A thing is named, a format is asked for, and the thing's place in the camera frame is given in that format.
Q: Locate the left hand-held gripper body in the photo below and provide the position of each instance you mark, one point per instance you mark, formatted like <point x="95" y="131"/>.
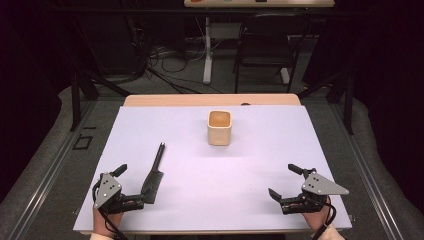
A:
<point x="107" y="190"/>

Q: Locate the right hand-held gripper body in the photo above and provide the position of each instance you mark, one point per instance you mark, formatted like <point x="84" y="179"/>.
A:
<point x="320" y="186"/>

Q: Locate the dark brown comb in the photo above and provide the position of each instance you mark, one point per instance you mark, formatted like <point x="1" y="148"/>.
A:
<point x="152" y="186"/>

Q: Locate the beige square cup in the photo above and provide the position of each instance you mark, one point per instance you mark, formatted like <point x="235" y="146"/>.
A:
<point x="219" y="135"/>

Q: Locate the person's left hand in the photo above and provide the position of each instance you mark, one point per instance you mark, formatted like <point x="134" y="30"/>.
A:
<point x="103" y="223"/>

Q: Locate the person's right hand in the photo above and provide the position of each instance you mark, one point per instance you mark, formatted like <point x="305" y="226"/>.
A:
<point x="316" y="220"/>

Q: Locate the white table mat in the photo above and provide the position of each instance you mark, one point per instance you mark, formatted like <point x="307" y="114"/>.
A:
<point x="216" y="186"/>

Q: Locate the black metal stand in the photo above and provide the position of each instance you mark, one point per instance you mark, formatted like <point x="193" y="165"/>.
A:
<point x="349" y="106"/>
<point x="75" y="106"/>

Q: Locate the light wooden table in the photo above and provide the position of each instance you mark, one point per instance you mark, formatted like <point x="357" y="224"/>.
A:
<point x="200" y="100"/>

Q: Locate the black folding chair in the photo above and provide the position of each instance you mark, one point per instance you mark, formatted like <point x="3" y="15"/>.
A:
<point x="265" y="50"/>

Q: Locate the grey metal floor rail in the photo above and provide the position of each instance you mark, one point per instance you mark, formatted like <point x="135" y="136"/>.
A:
<point x="46" y="180"/>
<point x="366" y="166"/>

